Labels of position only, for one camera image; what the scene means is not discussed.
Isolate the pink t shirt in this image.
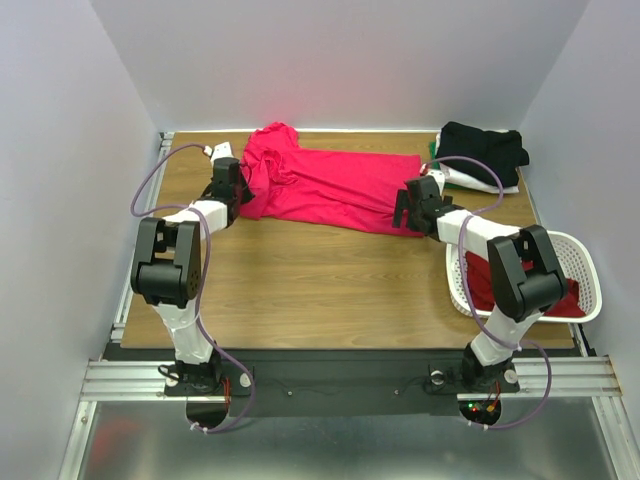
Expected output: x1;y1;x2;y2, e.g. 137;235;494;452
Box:
240;122;421;237

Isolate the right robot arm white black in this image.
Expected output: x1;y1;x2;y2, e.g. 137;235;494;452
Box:
392;174;569;390

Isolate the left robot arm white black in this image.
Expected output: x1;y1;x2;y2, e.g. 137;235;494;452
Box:
130;157;252;395

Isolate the folded white t shirt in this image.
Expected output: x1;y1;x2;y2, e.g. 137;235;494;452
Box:
435;132;519;195

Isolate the folded green t shirt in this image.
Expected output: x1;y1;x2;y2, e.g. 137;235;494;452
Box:
429;139;459;188

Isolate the dark red t shirt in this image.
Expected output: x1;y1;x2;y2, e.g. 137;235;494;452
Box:
465;252;585;318

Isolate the folded black t shirt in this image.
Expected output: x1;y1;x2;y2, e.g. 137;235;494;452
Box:
435;121;530;188

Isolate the white plastic laundry basket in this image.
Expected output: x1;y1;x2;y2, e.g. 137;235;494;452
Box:
445;231;602;324

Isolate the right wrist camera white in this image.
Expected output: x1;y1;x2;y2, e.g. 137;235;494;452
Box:
420;168;446;193

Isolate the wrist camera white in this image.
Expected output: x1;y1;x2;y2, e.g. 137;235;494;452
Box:
420;168;446;193
203;142;233;163

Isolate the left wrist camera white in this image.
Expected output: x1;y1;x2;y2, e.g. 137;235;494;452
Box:
203;142;233;163

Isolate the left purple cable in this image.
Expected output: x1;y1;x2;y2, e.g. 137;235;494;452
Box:
130;143;256;435

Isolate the purple cable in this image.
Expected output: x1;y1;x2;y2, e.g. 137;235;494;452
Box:
130;143;256;435
424;155;554;431

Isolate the left aluminium rail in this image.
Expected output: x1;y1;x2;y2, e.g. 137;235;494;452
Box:
102;131;175;361

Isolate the aluminium rail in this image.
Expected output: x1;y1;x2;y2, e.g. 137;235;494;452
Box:
102;131;175;361
81;357;622;403

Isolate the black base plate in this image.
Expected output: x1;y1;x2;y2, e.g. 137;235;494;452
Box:
159;349;519;419

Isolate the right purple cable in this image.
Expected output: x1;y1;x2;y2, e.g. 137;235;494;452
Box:
424;155;554;431

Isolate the front aluminium rail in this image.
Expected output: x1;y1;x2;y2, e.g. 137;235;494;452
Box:
81;357;622;403

